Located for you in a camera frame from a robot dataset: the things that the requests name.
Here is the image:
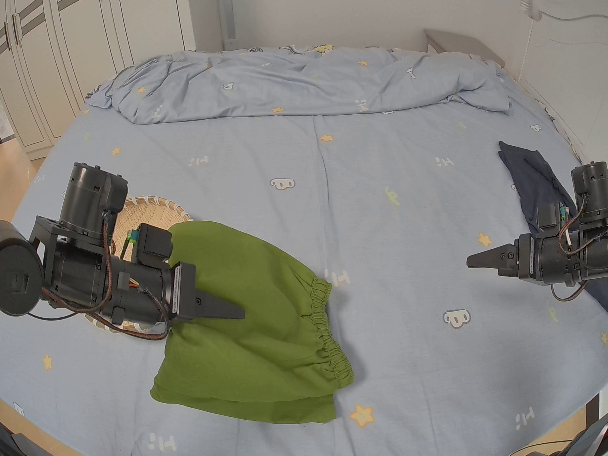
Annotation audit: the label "round woven basket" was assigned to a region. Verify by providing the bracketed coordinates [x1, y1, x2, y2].
[83, 195, 194, 336]

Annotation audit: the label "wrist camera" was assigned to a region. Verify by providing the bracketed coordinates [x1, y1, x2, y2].
[536, 201, 563, 238]
[124, 223, 173, 269]

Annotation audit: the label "green shorts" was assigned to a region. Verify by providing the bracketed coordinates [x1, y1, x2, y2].
[150, 220, 354, 425]

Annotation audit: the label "bed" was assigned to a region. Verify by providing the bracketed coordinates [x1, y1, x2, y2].
[0, 0, 608, 456]

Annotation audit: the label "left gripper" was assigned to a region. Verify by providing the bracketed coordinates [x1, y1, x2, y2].
[43, 240, 247, 326]

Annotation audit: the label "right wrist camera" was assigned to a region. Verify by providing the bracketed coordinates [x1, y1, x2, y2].
[536, 201, 563, 238]

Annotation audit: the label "dark blue garment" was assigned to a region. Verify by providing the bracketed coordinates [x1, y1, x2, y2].
[498, 141, 608, 312]

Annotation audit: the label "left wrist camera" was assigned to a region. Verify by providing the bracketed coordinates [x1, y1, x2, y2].
[124, 223, 173, 269]

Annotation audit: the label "black cable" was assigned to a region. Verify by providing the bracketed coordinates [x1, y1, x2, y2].
[83, 308, 173, 344]

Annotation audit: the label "grey bedside table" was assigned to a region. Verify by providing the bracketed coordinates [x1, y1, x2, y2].
[424, 28, 506, 70]

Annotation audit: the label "white wardrobe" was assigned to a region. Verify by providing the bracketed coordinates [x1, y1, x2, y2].
[0, 0, 198, 160]

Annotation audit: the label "pale blue quilt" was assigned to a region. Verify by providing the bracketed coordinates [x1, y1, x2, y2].
[85, 44, 514, 124]

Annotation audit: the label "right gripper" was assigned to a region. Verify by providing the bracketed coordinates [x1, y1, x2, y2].
[466, 231, 594, 288]

